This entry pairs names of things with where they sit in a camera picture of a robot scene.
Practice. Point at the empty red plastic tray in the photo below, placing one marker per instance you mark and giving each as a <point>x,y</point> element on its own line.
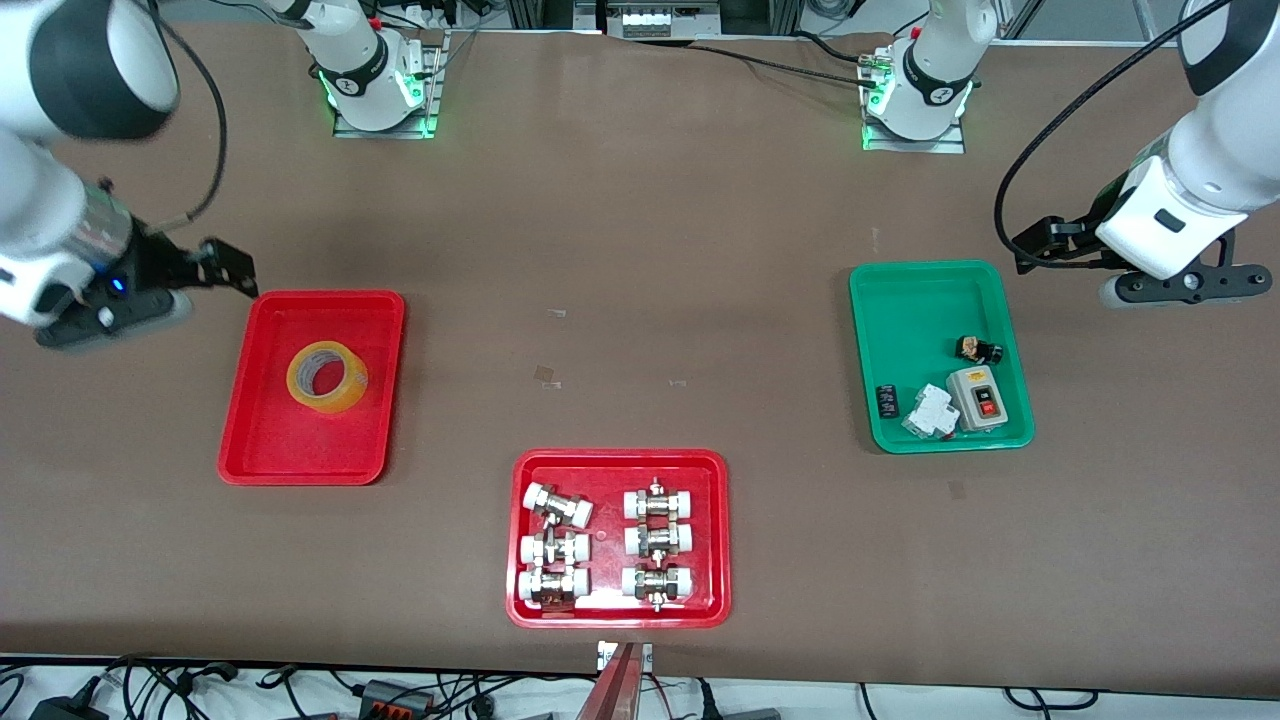
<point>312,450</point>

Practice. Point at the clear tape scrap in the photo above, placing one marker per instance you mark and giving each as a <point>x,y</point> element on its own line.
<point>547,376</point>

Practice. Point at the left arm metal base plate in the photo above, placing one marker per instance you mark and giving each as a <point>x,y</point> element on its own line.
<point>950,142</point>

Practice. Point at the grey push button switch box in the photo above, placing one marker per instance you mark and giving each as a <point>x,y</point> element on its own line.
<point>978,398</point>

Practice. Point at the yellow clear tape roll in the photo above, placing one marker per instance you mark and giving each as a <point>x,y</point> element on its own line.
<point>300,385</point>

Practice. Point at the silver mounting bracket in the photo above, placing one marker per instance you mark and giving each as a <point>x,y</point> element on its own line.
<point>604,655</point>

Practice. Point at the black red power box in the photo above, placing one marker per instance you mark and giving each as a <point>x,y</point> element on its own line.
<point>395,698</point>

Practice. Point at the small black gold connector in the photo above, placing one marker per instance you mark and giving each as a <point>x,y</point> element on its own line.
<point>978,350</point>

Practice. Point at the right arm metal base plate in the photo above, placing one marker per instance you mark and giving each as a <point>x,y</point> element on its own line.
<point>430,90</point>

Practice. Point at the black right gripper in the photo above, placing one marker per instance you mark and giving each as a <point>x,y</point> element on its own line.
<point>163,267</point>

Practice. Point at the small black relay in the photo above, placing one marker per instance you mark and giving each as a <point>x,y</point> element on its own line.
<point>888,401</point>

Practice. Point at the white circuit breaker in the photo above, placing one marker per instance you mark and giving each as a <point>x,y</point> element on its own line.
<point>930,412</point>

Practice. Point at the white terminal block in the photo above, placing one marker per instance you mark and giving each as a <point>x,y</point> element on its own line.
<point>645,22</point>

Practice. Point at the black power adapter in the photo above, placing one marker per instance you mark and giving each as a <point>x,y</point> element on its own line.
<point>65,708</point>

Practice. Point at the green plastic tray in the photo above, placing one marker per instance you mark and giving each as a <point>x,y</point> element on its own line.
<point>930,310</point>

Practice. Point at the red aluminium bar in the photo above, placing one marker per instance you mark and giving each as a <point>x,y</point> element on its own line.
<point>612,690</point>

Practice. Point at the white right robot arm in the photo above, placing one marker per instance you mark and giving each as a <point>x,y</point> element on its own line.
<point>40,200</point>

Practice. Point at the white metal pipe fitting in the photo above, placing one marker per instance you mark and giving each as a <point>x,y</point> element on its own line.
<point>658,540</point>
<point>658,502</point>
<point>555,548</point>
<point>558,505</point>
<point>657,583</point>
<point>553,586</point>

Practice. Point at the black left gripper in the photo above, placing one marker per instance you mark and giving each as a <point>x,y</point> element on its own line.
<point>1076,241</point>

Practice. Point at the red tray holding fittings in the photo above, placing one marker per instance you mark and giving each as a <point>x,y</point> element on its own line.
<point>608,540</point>

